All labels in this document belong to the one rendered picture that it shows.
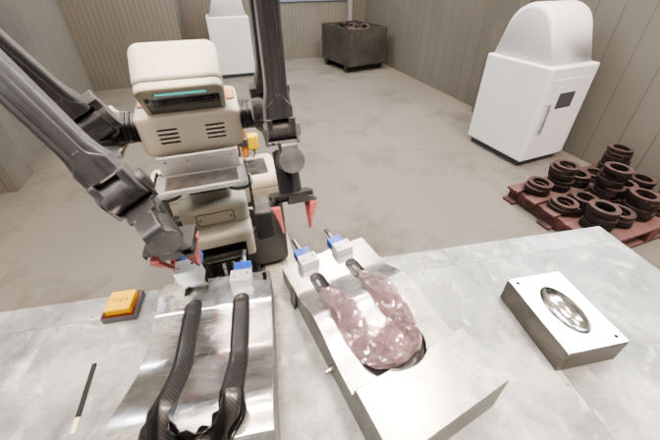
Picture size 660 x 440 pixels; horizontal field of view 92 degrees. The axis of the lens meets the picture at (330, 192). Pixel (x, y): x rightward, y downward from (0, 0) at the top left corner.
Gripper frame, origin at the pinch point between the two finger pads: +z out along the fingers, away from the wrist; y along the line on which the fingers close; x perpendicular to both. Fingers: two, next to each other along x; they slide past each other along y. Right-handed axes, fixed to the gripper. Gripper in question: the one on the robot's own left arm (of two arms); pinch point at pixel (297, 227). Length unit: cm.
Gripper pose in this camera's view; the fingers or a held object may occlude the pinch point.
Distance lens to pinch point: 81.6
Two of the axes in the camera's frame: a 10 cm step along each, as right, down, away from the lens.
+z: 1.5, 9.8, 1.7
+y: 9.4, -1.9, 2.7
